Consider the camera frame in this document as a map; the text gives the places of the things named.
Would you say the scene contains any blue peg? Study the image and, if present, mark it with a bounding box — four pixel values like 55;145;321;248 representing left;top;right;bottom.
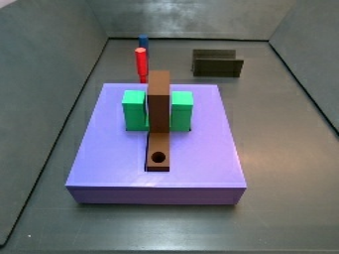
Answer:
138;34;149;51

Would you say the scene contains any purple base board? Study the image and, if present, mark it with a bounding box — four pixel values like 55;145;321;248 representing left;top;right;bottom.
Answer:
67;83;247;204

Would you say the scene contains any brown L-shaped block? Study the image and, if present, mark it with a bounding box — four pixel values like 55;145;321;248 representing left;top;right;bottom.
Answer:
146;70;170;172

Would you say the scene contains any green block right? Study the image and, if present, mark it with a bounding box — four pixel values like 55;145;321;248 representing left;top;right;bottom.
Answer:
171;91;194;132

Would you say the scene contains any green block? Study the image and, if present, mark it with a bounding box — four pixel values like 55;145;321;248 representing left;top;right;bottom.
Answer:
171;91;194;132
122;90;147;131

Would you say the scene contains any green block left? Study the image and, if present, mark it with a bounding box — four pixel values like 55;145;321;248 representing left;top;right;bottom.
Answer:
122;90;147;131

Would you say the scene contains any red peg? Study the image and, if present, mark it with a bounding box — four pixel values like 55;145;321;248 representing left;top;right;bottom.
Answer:
135;48;149;83

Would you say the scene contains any dark grey U-shaped bracket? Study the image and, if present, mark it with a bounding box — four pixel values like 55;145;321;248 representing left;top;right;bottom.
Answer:
193;49;245;77

